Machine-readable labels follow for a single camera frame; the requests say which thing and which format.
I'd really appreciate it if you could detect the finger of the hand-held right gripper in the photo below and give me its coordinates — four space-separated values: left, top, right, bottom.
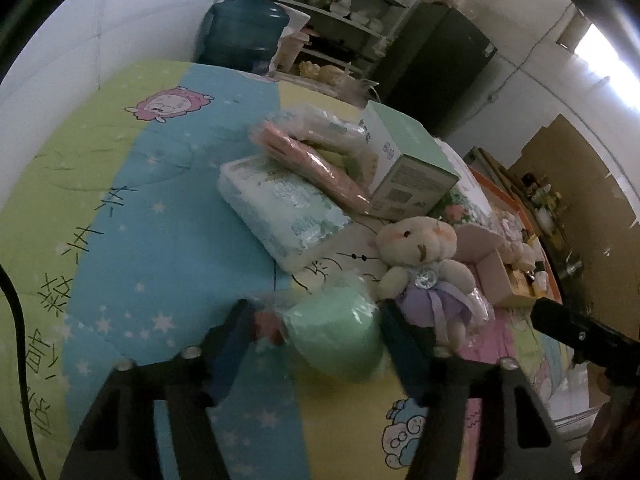
530 297 640 386

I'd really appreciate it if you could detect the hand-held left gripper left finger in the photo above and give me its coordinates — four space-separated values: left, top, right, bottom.
60 300 258 480

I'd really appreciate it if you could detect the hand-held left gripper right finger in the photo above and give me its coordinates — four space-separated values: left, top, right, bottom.
380 300 576 480

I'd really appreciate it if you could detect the green towel packet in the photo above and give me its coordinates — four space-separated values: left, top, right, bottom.
280 272 386 383

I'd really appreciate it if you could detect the orange cardboard box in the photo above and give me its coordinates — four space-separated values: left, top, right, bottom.
457 167 566 311

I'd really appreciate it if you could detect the plush bear purple dress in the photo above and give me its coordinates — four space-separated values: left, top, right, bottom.
375 215 493 348

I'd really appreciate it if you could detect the white blue tissue pack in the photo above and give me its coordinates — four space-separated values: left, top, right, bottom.
218 156 352 274

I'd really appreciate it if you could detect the pink cloth packet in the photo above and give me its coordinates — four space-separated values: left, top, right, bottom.
248 120 373 217

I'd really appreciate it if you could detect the grey kitchen counter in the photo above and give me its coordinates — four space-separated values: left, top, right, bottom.
465 145 601 311

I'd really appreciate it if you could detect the cluster of condiment bottles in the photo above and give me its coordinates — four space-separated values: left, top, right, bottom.
520 172 571 241

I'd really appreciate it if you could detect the white wet wipes pack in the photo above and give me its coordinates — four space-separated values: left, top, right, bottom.
435 140 503 236

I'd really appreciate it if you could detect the brown cardboard sheet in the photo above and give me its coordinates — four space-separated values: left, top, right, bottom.
510 112 640 281

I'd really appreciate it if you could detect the wooden cutting board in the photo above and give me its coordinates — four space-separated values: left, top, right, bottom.
472 147 531 196

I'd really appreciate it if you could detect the mint green carton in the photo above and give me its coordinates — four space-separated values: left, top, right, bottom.
359 100 461 221

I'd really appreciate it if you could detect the clear plastic bag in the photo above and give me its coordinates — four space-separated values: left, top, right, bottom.
340 72 383 106

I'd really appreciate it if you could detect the bright high window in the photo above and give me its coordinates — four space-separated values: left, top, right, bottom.
560 12 640 106

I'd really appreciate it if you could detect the dark green refrigerator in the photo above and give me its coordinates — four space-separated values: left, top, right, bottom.
377 2 498 133

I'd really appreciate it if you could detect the yellow food pile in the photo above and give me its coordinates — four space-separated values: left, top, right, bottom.
297 60 351 86

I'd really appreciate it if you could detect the white plastic bucket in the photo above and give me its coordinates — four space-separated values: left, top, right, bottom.
272 25 311 73

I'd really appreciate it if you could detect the blue water jug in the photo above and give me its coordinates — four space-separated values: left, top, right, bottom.
197 0 291 73

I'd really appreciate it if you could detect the black cable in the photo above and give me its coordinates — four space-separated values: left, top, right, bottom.
0 267 46 480

